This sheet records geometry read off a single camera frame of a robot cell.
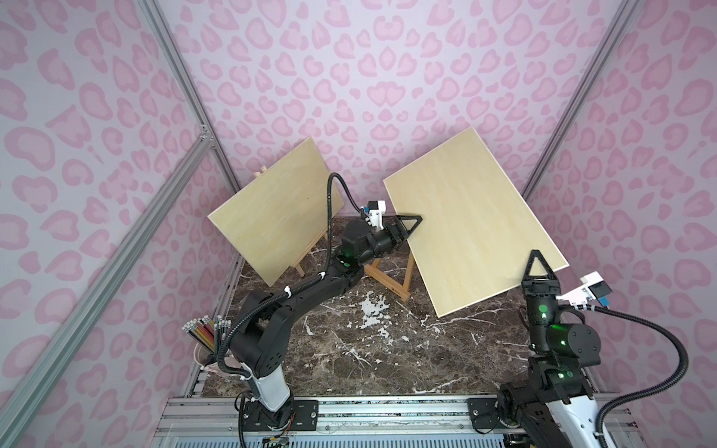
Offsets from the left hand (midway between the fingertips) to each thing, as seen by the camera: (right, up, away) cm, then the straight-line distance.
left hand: (423, 225), depth 73 cm
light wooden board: (-44, +2, +13) cm, 46 cm away
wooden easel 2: (-7, -18, +20) cm, 28 cm away
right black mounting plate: (+16, -50, +1) cm, 52 cm away
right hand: (+20, -6, -14) cm, 25 cm away
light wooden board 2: (+12, -2, -5) cm, 13 cm away
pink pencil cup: (-60, -35, +3) cm, 69 cm away
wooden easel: (-39, -12, +22) cm, 46 cm away
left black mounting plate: (-31, -50, 0) cm, 59 cm away
